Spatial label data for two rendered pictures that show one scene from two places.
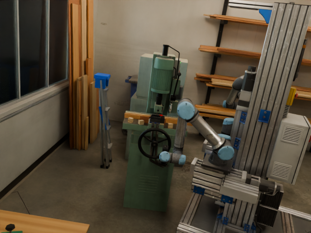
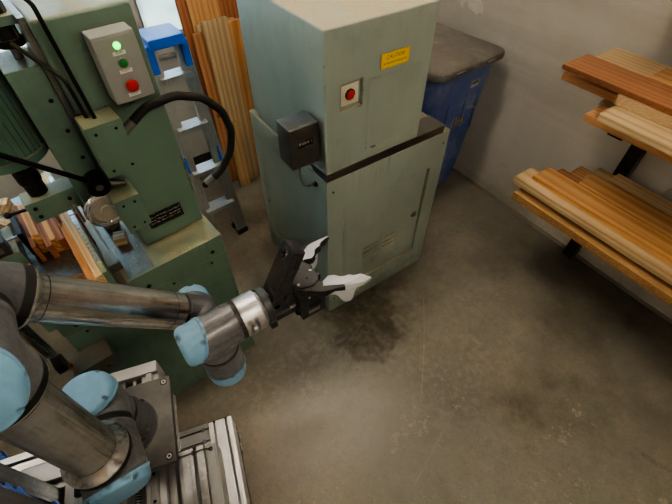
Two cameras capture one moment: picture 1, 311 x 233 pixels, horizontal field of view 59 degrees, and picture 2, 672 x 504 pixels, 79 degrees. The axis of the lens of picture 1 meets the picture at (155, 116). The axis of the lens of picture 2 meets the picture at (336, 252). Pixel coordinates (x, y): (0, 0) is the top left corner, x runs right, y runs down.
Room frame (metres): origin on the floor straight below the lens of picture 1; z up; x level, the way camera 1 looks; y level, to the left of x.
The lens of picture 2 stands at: (2.66, -1.26, 1.84)
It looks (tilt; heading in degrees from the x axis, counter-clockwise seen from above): 49 degrees down; 52
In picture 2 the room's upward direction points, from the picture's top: straight up
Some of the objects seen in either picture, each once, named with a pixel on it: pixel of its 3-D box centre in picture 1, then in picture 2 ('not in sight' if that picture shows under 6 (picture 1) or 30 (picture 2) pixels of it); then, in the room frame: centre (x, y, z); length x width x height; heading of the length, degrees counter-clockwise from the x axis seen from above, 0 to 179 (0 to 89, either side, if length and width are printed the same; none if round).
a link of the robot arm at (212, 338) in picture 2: not in sight; (211, 334); (2.71, -0.84, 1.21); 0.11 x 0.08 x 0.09; 176
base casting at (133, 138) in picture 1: (154, 130); (123, 245); (2.66, -0.01, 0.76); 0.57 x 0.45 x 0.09; 2
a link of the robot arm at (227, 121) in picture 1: (229, 125); (95, 407); (2.46, -0.70, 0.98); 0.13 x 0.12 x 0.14; 86
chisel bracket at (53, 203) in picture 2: (158, 108); (54, 201); (2.56, -0.01, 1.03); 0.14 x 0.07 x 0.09; 2
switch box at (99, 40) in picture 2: (176, 67); (120, 64); (2.87, -0.14, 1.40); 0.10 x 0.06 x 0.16; 2
